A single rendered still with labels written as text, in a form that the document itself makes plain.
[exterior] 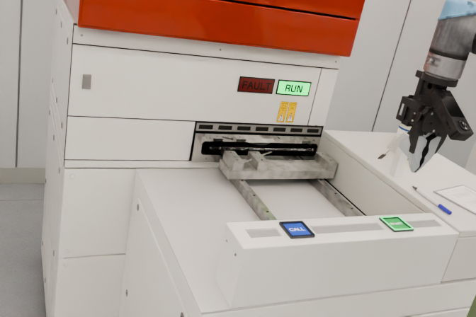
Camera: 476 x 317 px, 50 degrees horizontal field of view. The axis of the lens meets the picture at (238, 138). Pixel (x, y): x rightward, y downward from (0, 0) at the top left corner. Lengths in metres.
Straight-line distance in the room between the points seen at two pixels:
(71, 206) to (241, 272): 0.70
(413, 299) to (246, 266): 0.49
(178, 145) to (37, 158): 1.69
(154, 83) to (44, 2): 1.50
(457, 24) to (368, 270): 0.54
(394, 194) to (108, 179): 0.81
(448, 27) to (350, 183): 0.67
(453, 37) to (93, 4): 0.81
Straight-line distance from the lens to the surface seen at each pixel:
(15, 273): 2.47
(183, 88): 1.47
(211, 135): 1.54
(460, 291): 1.43
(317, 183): 1.62
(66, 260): 1.66
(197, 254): 1.18
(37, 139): 3.07
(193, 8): 1.37
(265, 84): 1.56
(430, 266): 1.30
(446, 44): 1.08
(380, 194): 1.49
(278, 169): 1.54
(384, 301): 1.27
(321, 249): 1.06
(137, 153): 1.51
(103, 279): 1.73
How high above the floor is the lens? 1.48
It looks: 20 degrees down
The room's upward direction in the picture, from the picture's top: 11 degrees clockwise
